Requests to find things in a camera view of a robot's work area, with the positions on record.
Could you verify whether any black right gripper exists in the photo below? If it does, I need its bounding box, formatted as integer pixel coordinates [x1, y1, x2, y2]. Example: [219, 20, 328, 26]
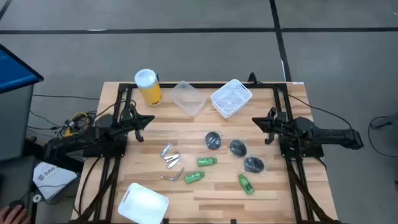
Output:
[251, 106, 282, 146]

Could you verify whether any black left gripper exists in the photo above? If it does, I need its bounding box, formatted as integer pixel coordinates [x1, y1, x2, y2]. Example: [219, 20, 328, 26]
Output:
[123, 103, 155, 143]

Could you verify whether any green travel bottle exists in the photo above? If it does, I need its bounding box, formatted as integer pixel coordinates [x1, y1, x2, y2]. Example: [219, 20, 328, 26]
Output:
[197, 157, 218, 167]
[238, 174, 255, 195]
[183, 170, 206, 185]

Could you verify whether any yellow wipes canister white lid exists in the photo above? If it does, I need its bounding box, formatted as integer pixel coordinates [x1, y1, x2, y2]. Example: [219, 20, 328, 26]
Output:
[134, 68, 164, 107]

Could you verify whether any black round item in bag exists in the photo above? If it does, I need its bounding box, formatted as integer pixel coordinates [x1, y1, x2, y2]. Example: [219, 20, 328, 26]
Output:
[204, 131, 223, 151]
[243, 156, 266, 175]
[228, 138, 248, 158]

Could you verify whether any white perforated plastic basket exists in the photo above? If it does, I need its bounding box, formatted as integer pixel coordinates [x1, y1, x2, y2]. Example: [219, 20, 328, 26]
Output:
[210, 78, 253, 119]

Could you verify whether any white plastic bin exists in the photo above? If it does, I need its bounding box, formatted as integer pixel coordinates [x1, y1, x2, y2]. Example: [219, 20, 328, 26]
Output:
[170, 80, 207, 117]

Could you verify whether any white rectangular tray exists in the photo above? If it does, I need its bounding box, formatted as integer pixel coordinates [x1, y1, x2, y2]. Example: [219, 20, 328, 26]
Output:
[117, 182, 170, 224]

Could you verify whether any white printed box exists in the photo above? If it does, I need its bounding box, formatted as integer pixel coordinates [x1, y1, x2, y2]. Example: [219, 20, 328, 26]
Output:
[32, 161, 78, 200]

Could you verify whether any person's hand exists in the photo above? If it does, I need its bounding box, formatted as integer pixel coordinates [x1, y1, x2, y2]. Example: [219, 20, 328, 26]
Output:
[0, 205, 32, 224]

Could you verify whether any black cable to right arm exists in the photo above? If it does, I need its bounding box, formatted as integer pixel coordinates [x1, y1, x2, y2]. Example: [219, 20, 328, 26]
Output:
[248, 72, 354, 130]

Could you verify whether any bundle of black yellow cables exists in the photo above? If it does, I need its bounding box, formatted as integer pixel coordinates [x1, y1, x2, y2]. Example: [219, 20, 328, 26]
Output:
[55, 111, 96, 138]

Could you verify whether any black looped floor cable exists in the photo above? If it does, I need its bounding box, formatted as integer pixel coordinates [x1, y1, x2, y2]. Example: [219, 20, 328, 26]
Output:
[368, 113, 398, 158]

